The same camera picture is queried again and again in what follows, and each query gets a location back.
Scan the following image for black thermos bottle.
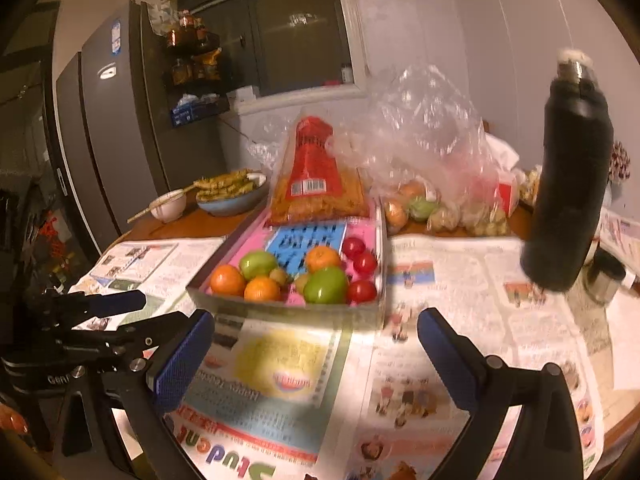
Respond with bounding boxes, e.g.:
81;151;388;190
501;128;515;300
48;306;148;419
521;48;614;292

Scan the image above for clear bag behind snacks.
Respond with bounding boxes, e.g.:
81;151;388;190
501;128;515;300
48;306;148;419
246;115;292;172

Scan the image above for wooden chopsticks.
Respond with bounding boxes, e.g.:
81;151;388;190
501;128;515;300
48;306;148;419
127;183;196;224

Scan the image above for large green fruit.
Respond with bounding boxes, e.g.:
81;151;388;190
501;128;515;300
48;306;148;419
303;266;349;304

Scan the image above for grey refrigerator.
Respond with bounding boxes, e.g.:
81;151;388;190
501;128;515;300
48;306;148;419
55;0;169;252

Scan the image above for small white bowl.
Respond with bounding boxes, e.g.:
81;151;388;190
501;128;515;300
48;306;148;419
149;190;186;223

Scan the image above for clear plastic fruit bag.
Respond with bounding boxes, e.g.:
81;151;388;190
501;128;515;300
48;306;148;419
329;64;510;237

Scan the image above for grey cardboard tray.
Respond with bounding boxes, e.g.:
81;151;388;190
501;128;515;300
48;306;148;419
186;200;386;330

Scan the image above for small green kumquat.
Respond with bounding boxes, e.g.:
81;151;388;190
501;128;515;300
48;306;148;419
268;266;290;288

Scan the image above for dark shelf with jars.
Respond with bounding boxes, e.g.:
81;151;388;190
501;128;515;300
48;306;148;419
166;10;230;127

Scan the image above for red snack bag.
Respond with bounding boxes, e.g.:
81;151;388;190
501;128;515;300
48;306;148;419
269;115;370;226

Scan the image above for newspaper on table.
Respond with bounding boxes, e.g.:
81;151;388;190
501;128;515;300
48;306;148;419
69;236;606;480

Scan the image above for pink workbook in tray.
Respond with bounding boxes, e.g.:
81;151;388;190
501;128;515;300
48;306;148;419
199;209;384;309

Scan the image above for red tomato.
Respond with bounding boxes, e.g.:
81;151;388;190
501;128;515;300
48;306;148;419
341;236;367;261
346;280;378;304
352;250;378;276

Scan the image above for orange tangerine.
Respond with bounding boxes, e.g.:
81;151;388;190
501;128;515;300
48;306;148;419
243;276;282;302
209;264;246;297
305;245;342;273

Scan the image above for blue bowl with pancakes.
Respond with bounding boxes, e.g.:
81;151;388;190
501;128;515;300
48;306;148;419
193;169;269;217

